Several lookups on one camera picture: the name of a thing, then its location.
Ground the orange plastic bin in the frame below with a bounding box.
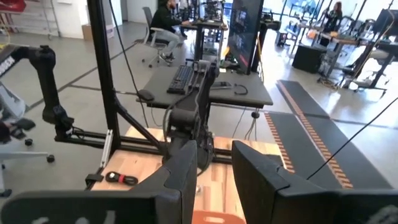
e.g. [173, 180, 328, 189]
[191, 210, 246, 224]

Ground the black mat with orange stripe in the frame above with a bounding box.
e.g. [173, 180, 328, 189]
[275, 80, 330, 119]
[264, 111, 392, 190]

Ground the large black monitor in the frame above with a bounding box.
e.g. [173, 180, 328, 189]
[226, 0, 265, 75]

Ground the cardboard box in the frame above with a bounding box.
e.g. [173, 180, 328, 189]
[82, 24, 115, 41]

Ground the black desk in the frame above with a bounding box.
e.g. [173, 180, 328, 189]
[136, 63, 274, 110]

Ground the black cable with red strap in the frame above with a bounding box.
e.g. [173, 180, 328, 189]
[104, 170, 139, 187]

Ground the black keyboard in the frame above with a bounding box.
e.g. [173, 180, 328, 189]
[167, 64, 195, 95]

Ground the silver frame bracket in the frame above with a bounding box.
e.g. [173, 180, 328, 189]
[99, 129, 113, 169]

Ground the black jointed mount arm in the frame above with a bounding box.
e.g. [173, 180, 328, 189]
[9, 45, 75, 138]

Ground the black computer mouse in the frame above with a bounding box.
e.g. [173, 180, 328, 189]
[136, 89, 155, 102]

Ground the black aluminium rig frame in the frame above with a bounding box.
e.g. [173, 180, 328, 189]
[54, 0, 282, 190]

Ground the black cabinet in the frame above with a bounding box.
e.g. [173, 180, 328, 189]
[292, 45, 327, 74]

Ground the grey office chair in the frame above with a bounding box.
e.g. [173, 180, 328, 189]
[141, 6, 175, 68]

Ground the black curved cable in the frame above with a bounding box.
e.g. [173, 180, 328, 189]
[233, 83, 249, 96]

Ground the person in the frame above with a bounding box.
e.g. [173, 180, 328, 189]
[323, 1, 343, 32]
[150, 0, 192, 63]

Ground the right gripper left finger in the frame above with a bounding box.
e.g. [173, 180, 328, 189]
[0, 139, 199, 224]

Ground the thin black cable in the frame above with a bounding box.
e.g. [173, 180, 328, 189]
[306, 96, 398, 180]

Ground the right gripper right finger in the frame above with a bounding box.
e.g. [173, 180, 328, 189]
[231, 140, 398, 224]

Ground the white office chair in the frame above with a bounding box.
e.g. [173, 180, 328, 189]
[0, 80, 55, 197]

